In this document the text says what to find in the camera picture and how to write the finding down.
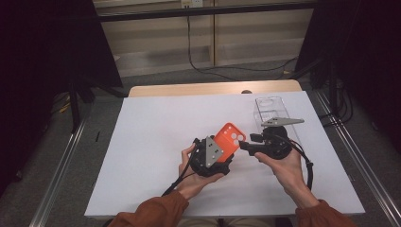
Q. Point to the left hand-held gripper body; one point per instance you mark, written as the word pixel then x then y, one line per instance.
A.
pixel 212 153

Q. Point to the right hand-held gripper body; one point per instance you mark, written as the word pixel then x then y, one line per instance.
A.
pixel 279 145

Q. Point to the orange phone case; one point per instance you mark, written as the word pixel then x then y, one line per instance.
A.
pixel 227 138

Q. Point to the clear plastic box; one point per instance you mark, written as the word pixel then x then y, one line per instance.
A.
pixel 271 108

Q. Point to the person's right hand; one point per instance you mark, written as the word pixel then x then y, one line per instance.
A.
pixel 288 173

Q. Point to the person's left hand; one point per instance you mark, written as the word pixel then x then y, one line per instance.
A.
pixel 192 184

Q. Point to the white table sheet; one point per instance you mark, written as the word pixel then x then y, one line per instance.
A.
pixel 151 157

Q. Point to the wooden table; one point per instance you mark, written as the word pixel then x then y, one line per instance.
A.
pixel 189 89

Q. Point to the black curtain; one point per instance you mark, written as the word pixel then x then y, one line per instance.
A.
pixel 372 63
pixel 47 47

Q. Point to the black metal stand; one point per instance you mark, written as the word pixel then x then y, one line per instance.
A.
pixel 75 107

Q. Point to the aluminium floor rail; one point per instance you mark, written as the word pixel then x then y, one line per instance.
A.
pixel 56 176
pixel 356 157

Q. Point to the white wall socket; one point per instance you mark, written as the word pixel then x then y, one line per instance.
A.
pixel 191 3

